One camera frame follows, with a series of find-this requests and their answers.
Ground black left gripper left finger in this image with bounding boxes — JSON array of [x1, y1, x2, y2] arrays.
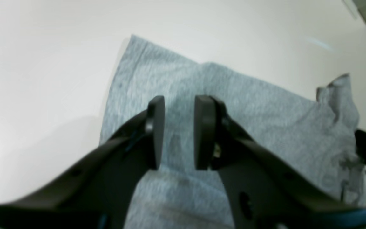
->
[[0, 96, 165, 229]]

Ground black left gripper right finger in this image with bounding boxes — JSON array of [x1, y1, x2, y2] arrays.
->
[[193, 95, 366, 229]]

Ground grey T-shirt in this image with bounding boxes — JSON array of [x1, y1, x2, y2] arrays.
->
[[100, 35, 364, 229]]

